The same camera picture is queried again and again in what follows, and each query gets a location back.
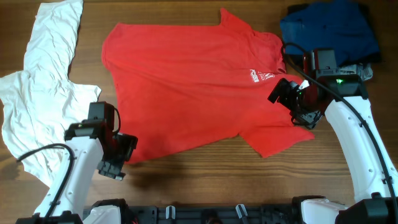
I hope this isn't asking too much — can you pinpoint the white t-shirt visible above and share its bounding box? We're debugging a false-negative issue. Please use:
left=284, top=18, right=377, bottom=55
left=0, top=0, right=103, bottom=187

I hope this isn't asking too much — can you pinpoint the red printed t-shirt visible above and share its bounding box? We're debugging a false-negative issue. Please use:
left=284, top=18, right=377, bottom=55
left=101, top=9, right=314, bottom=163

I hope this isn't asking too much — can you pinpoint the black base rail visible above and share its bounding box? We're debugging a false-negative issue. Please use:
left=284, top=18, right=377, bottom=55
left=82, top=198, right=346, bottom=224

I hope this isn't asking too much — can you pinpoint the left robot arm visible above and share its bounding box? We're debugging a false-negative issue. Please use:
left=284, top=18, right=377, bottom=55
left=16, top=101, right=138, bottom=224

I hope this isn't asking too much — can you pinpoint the folded light grey garment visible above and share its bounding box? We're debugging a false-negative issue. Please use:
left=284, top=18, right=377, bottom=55
left=339, top=63, right=373, bottom=81

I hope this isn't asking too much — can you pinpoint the folded blue garment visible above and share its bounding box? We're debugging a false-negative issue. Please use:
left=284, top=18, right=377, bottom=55
left=279, top=0, right=381, bottom=66

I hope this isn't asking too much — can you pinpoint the right black cable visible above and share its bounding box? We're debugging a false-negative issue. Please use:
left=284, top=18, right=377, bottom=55
left=280, top=42, right=398, bottom=215

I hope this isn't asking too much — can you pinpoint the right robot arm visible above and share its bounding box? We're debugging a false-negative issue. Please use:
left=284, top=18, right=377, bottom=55
left=268, top=49, right=397, bottom=223

